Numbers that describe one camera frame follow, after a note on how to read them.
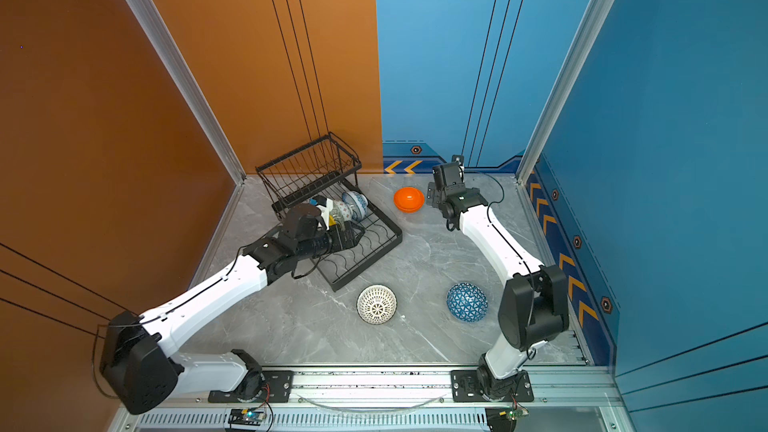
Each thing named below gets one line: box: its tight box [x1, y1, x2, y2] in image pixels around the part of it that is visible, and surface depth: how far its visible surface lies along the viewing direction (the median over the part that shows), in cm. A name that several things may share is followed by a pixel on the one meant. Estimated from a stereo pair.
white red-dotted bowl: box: [356, 284, 398, 326], surface depth 87 cm
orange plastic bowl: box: [393, 187, 425, 214], surface depth 110 cm
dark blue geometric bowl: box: [446, 282, 489, 323], surface depth 87 cm
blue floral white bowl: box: [342, 191, 369, 220], surface depth 101 cm
